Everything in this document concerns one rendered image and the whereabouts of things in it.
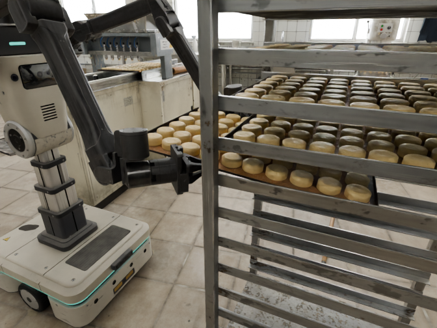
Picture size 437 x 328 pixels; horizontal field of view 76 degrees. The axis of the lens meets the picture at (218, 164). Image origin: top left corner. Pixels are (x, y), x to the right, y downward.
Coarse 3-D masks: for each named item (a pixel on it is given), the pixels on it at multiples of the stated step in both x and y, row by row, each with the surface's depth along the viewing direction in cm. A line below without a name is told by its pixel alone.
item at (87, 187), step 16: (96, 96) 184; (112, 96) 198; (128, 96) 214; (112, 112) 200; (128, 112) 217; (112, 128) 202; (64, 144) 182; (80, 144) 177; (80, 160) 182; (80, 176) 189; (80, 192) 195; (96, 192) 196; (112, 192) 212
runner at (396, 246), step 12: (264, 216) 115; (276, 216) 113; (312, 228) 108; (324, 228) 106; (336, 228) 104; (360, 240) 102; (372, 240) 100; (384, 240) 98; (408, 252) 97; (420, 252) 95; (432, 252) 93
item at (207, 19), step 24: (216, 0) 49; (216, 24) 51; (216, 48) 53; (216, 72) 54; (216, 96) 56; (216, 120) 58; (216, 144) 61; (216, 168) 63; (216, 192) 65; (216, 216) 68; (216, 240) 71; (216, 264) 75; (216, 288) 78; (216, 312) 82
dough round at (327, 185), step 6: (318, 180) 61; (324, 180) 61; (330, 180) 61; (336, 180) 62; (318, 186) 61; (324, 186) 59; (330, 186) 59; (336, 186) 59; (324, 192) 60; (330, 192) 59; (336, 192) 59
